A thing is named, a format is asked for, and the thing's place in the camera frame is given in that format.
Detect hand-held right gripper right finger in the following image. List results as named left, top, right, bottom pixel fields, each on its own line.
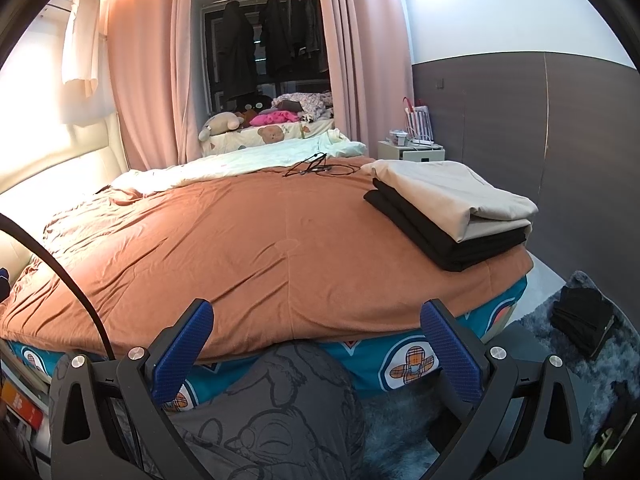
left=420, top=299, right=586, bottom=480

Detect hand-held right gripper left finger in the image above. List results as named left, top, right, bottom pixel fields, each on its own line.
left=50, top=297, right=216, bottom=480

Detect beige drawstring trousers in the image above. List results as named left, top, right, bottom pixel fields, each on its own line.
left=360, top=159, right=539, bottom=246

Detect black folded clothes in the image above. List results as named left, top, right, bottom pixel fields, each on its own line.
left=363, top=177, right=532, bottom=273

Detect black clothes pile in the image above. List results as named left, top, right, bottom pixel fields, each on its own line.
left=550, top=285, right=616, bottom=361

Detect row of dark hanging clothes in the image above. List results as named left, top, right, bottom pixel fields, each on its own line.
left=259, top=0, right=328, bottom=78

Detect blue grey fuzzy rug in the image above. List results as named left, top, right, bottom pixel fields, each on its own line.
left=360, top=270, right=640, bottom=480

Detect teal printed bed sheet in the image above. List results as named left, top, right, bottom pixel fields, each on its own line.
left=0, top=277, right=528, bottom=413

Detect brown blanket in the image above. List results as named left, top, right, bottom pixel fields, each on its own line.
left=0, top=157, right=536, bottom=361

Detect orange box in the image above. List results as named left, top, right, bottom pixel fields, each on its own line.
left=0, top=377, right=46, bottom=428

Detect light green quilt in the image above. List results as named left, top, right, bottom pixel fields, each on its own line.
left=109, top=129, right=367, bottom=193

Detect white nightstand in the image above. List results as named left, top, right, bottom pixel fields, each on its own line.
left=377, top=140, right=446, bottom=163

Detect cream padded headboard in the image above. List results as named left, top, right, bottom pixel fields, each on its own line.
left=0, top=115, right=131, bottom=286

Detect beige plush toy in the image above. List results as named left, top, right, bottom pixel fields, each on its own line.
left=198, top=112, right=246, bottom=142

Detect striped paper bag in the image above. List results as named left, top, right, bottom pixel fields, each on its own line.
left=403, top=97, right=432, bottom=143

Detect bear print cushion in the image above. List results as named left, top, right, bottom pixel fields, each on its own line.
left=200, top=119, right=336, bottom=157

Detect pink cloth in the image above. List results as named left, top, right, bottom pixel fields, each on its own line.
left=249, top=110, right=301, bottom=127

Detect black plush toy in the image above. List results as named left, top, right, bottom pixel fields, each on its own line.
left=235, top=94, right=273, bottom=121

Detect pink curtain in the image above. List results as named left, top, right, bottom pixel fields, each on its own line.
left=312, top=0, right=416, bottom=158
left=106, top=0, right=208, bottom=171

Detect floral cloth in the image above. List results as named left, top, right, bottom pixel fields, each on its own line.
left=272, top=91, right=335, bottom=123

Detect dark hanging coat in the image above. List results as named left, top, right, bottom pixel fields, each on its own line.
left=220, top=0, right=258, bottom=103

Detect white hanging garment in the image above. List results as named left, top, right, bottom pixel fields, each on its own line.
left=61, top=0, right=103, bottom=98

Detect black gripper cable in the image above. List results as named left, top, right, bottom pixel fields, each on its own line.
left=0, top=212, right=116, bottom=361

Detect black charging cable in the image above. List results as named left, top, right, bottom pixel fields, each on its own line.
left=282, top=152, right=357, bottom=178

